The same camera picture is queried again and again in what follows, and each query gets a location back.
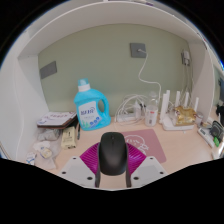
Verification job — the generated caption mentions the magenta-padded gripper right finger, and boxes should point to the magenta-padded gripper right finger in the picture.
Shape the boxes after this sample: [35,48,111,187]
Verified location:
[125,143,168,189]

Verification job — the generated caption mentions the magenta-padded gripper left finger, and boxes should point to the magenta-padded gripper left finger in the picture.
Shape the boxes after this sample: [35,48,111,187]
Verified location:
[58,142,101,189]

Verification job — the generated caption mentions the black computer mouse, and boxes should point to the black computer mouse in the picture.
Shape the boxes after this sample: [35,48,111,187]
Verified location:
[97,131,130,177]

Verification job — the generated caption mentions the pink printed mouse pad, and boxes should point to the pink printed mouse pad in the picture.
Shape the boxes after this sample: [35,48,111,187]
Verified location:
[121,128,167,164]

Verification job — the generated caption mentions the small yellow carton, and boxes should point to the small yellow carton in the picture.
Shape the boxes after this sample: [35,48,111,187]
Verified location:
[60,126,78,150]

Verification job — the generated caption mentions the clear plastic bags pile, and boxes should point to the clear plastic bags pile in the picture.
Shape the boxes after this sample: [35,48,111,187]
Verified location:
[33,128,63,171]

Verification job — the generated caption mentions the white and yellow snack packet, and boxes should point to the white and yellow snack packet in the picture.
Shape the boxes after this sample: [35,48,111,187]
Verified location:
[25,151,37,166]

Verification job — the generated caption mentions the stack of flat boxes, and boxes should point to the stack of flat boxes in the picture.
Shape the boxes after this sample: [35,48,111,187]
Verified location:
[36,111,78,130]

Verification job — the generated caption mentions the clear plastic bottle red label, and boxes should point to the clear plastic bottle red label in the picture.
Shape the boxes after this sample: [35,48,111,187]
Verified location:
[144,91,160,127]

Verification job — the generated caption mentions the white power strip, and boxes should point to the white power strip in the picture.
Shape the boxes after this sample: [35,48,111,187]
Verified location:
[115,111,143,123]

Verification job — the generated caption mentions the gold foil bag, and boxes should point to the gold foil bag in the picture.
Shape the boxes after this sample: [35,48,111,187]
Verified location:
[173,105,198,126]

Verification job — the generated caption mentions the white router with antennas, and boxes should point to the white router with antennas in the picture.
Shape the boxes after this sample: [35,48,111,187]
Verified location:
[159,89,200,132]

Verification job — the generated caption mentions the white flat remote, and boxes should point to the white flat remote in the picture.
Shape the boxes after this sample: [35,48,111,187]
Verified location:
[197,126,216,148]

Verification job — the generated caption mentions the blue detergent bottle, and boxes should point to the blue detergent bottle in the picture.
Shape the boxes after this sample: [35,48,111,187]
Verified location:
[73,78,112,131]

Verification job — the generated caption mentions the black zip pouch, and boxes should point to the black zip pouch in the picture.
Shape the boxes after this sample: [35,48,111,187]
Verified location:
[209,120,224,143]

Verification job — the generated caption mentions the coiled white charging cables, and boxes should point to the coiled white charging cables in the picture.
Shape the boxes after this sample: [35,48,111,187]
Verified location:
[114,93,149,126]

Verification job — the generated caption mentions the grey blank wall plate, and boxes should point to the grey blank wall plate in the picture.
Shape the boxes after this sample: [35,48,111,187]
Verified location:
[39,60,58,80]

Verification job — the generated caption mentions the white cable from wall socket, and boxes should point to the white cable from wall socket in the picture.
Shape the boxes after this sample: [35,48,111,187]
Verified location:
[137,49,163,101]

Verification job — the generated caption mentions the white wall plug adapter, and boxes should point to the white wall plug adapter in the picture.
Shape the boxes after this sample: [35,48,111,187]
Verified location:
[181,49,192,66]

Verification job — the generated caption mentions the grey wall socket plate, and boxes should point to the grey wall socket plate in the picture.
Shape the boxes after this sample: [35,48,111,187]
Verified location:
[129,42,147,59]

